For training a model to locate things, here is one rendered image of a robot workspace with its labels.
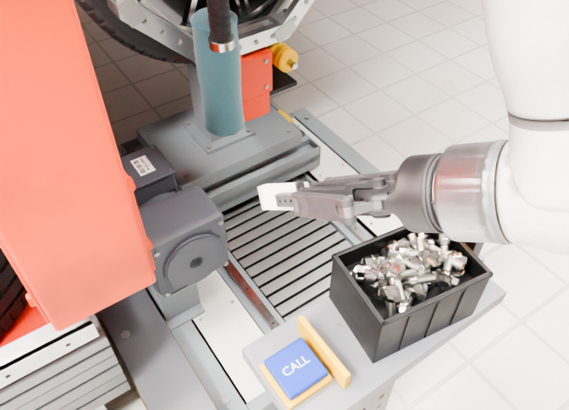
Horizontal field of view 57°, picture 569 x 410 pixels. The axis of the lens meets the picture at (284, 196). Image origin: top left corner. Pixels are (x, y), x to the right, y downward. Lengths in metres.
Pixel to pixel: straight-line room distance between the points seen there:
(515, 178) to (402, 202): 0.11
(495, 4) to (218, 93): 0.77
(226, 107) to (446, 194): 0.72
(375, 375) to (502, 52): 0.57
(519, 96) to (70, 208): 0.51
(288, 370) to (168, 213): 0.46
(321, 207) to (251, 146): 1.01
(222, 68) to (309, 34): 1.50
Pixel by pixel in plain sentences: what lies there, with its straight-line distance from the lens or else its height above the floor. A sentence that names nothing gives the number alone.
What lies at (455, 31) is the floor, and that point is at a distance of 2.67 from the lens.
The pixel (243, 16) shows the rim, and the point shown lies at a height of 0.62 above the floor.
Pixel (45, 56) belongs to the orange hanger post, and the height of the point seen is 0.94.
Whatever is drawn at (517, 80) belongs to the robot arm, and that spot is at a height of 1.01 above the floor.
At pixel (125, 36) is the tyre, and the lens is 1.19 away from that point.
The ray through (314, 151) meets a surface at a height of 0.16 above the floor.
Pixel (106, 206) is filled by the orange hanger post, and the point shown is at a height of 0.72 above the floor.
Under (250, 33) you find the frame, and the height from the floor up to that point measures 0.62.
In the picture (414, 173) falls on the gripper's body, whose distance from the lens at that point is 0.49.
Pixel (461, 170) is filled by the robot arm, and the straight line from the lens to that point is 0.46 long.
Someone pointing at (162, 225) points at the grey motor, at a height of 0.41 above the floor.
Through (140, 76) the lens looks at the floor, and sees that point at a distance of 2.31.
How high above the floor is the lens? 1.21
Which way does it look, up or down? 46 degrees down
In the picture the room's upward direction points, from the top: straight up
